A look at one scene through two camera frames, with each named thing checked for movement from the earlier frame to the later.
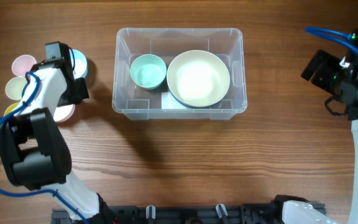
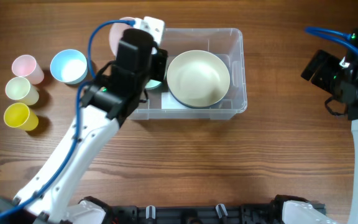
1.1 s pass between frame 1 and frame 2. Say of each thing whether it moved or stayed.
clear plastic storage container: stayed
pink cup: stayed
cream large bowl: stayed
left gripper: moved
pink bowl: moved
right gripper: stayed
